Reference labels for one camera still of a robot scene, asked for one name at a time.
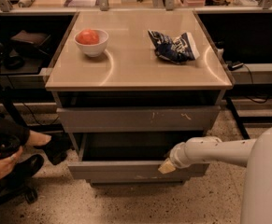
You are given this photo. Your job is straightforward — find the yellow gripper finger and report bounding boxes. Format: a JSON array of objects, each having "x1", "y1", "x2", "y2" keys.
[{"x1": 158, "y1": 158, "x2": 176, "y2": 174}]

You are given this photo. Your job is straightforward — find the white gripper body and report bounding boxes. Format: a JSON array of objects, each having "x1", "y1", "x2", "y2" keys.
[{"x1": 169, "y1": 142, "x2": 191, "y2": 169}]

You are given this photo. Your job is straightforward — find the grey drawer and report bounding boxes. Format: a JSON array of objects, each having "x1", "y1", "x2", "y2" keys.
[
  {"x1": 85, "y1": 178, "x2": 186, "y2": 186},
  {"x1": 57, "y1": 105, "x2": 220, "y2": 133},
  {"x1": 68, "y1": 132, "x2": 208, "y2": 181}
]

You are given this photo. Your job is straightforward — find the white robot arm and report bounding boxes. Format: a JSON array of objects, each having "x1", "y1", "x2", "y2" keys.
[{"x1": 159, "y1": 128, "x2": 272, "y2": 224}]

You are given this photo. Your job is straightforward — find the grey top drawer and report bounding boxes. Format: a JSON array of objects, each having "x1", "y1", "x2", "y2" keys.
[{"x1": 57, "y1": 105, "x2": 220, "y2": 133}]

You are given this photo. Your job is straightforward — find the grey drawer cabinet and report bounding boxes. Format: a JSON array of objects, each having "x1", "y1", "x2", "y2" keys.
[{"x1": 44, "y1": 9, "x2": 234, "y2": 186}]

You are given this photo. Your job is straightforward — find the grey bottom drawer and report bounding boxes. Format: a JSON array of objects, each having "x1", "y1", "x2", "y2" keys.
[{"x1": 85, "y1": 178, "x2": 186, "y2": 186}]

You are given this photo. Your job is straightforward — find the black desk leg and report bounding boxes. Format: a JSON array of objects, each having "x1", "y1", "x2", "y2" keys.
[{"x1": 225, "y1": 97, "x2": 250, "y2": 139}]

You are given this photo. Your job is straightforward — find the black power adapter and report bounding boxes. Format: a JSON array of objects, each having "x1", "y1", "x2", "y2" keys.
[{"x1": 227, "y1": 62, "x2": 244, "y2": 71}]

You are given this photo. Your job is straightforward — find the blue crumpled chip bag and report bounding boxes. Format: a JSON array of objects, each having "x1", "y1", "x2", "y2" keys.
[{"x1": 148, "y1": 30, "x2": 200, "y2": 64}]

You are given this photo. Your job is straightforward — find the person's leg with black shoe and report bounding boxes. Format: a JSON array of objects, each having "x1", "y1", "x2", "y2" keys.
[{"x1": 0, "y1": 117, "x2": 72, "y2": 165}]

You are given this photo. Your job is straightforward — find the white ceramic bowl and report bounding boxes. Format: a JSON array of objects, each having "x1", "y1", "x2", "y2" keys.
[{"x1": 74, "y1": 29, "x2": 108, "y2": 57}]

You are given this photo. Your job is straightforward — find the black shoe on floor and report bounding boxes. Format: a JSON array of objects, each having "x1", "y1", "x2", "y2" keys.
[{"x1": 7, "y1": 154, "x2": 44, "y2": 186}]

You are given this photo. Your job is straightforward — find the red apple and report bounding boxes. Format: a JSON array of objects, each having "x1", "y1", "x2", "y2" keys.
[{"x1": 76, "y1": 29, "x2": 99, "y2": 45}]

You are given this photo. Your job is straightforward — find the black handheld controller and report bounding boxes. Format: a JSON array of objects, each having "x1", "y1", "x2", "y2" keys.
[{"x1": 0, "y1": 134, "x2": 21, "y2": 160}]

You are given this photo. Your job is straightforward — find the black headphones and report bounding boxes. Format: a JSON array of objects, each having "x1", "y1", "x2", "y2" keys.
[{"x1": 2, "y1": 45, "x2": 25, "y2": 70}]

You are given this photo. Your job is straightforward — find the dark brown box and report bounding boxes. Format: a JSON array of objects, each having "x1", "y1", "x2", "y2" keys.
[{"x1": 10, "y1": 30, "x2": 50, "y2": 53}]

